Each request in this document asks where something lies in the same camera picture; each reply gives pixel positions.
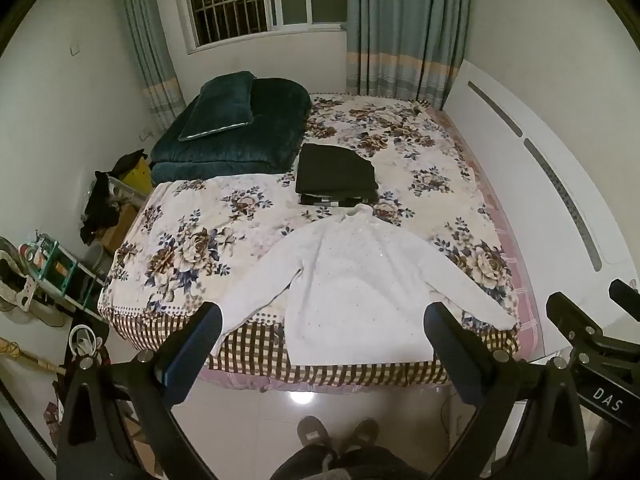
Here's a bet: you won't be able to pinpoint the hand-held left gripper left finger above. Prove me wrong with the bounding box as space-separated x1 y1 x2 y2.
56 301 224 480

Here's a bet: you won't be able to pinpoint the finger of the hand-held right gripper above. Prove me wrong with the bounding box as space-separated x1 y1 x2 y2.
545 292 609 362
608 279 640 322

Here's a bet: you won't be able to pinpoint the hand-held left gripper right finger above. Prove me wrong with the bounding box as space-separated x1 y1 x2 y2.
422 301 591 480

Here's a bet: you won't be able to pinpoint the white knit sweater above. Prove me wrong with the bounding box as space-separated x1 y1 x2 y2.
210 204 517 366

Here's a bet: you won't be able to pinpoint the floral bed sheet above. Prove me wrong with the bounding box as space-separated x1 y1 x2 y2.
97 92 522 387

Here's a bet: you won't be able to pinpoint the person's right shoe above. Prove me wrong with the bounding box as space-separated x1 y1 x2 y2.
347 417 381 455

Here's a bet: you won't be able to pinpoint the person's shoe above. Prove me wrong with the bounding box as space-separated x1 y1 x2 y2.
297 414 331 457
347 417 381 455

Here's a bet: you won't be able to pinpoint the cardboard box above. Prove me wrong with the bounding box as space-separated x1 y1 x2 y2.
101 202 142 257

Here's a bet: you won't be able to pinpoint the person's left shoe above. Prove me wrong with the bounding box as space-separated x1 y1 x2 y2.
297 414 331 457

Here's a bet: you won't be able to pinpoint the white headboard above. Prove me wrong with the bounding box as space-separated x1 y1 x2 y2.
440 59 640 362

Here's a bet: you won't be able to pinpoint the person's dark trouser legs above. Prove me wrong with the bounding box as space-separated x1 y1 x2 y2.
269 441 432 480

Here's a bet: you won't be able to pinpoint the green shelf rack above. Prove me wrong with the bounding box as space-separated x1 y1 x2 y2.
34 231 109 312

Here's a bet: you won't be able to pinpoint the wooden broom stick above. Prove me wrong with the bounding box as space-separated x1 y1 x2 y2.
0 337 67 375

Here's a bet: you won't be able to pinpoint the black hanging clothing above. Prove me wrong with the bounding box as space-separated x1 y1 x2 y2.
80 149 147 247

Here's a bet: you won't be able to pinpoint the yellow bag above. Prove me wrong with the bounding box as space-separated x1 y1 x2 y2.
121 159 155 196

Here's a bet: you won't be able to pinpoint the folded dark garment white stripe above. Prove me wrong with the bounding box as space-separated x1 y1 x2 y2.
298 190 377 207

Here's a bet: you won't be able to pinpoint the black folded garment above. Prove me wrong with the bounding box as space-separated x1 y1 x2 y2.
295 143 379 196

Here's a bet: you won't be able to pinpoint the dark green folded quilt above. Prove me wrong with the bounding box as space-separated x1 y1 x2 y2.
151 77 312 186

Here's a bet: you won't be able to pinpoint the dark green pillow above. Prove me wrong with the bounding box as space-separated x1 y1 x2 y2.
178 71 257 142

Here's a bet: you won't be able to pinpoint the grey-blue striped curtain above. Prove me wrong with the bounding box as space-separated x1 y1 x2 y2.
114 0 187 136
345 0 473 111

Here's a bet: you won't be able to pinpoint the barred window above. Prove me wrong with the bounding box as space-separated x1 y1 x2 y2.
180 0 349 54

